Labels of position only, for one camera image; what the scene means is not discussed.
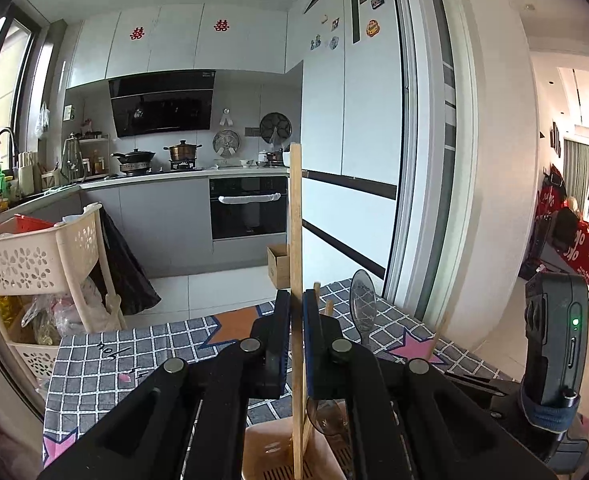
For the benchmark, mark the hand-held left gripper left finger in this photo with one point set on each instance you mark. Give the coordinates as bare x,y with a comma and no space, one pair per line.
274,355

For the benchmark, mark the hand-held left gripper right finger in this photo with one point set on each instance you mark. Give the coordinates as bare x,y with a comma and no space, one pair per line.
310,355

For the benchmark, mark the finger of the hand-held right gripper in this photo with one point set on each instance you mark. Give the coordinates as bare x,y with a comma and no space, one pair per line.
479,385

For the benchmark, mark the cream utensil holder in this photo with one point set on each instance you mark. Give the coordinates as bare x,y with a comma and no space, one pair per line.
269,452

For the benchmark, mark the cardboard box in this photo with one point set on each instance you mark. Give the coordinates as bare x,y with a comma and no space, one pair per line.
279,265

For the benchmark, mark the red printed cloth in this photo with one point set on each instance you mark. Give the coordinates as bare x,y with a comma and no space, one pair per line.
581,250

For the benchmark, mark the black built-in oven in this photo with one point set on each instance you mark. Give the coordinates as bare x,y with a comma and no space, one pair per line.
247,215

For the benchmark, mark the grey checked star tablecloth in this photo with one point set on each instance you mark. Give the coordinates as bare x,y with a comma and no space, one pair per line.
124,355

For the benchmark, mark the green curtain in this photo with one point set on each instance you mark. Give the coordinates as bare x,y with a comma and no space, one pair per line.
576,170

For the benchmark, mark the black garbage bag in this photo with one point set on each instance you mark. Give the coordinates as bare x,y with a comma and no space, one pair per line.
124,270

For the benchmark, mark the grey kitchen counter cabinets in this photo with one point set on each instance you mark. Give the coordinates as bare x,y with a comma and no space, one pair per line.
164,220

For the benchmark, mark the small counter pot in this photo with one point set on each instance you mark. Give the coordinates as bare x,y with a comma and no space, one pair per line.
274,156

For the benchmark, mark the gas stove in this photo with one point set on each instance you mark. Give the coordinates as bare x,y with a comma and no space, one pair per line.
159,169

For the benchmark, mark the clear bag of vegetables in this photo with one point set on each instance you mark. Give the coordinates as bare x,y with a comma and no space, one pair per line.
59,315

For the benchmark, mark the round metal steamer rack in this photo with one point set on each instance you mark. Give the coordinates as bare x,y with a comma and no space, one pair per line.
226,141

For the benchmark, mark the copper cooking pot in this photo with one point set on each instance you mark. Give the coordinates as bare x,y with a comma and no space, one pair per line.
182,151

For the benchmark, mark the dark round steamer rack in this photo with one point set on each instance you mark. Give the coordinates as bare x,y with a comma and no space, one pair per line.
276,126

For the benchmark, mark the black wok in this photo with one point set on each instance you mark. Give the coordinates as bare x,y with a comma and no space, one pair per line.
134,156

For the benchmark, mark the white refrigerator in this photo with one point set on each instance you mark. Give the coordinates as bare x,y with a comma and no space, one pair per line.
354,110

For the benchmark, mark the counter spice rack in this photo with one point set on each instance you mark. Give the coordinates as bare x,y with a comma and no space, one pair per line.
97,157

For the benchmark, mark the cream basket storage cart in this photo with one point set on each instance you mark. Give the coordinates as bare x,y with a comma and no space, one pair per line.
24,260

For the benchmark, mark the golden packet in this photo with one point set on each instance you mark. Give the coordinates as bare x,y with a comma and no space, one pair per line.
7,310

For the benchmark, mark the black range hood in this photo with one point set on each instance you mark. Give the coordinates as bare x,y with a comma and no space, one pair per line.
164,105

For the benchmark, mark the glass kettle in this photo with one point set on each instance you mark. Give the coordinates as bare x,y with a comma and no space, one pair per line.
73,157

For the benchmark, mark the red plastic container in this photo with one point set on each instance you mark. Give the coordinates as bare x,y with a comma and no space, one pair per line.
24,224

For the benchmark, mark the white utensil canister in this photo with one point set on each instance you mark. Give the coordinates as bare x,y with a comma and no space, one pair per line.
27,172

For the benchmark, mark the white upper cabinets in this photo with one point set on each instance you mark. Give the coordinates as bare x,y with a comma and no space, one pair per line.
174,45

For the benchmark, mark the clear hanging plastic bag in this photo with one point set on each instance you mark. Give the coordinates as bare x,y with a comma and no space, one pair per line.
43,120

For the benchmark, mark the fridge magnets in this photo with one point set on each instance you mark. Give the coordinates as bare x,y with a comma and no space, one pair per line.
373,27

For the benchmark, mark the red paper decal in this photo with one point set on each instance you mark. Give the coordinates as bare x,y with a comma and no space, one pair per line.
137,34
220,25

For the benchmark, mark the black kitchen faucet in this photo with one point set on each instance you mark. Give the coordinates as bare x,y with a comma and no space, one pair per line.
4,133

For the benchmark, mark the dark framed window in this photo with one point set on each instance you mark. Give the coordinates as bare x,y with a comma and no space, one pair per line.
4,75

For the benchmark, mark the dark wall pictures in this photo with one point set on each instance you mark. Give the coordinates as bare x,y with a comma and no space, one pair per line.
554,137

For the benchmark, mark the white wall hook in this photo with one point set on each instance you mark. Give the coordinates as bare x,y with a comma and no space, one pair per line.
226,117

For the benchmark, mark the white sliding door frame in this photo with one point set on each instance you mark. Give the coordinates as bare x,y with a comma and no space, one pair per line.
424,110

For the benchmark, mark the white wall socket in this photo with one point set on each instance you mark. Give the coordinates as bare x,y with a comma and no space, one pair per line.
68,112

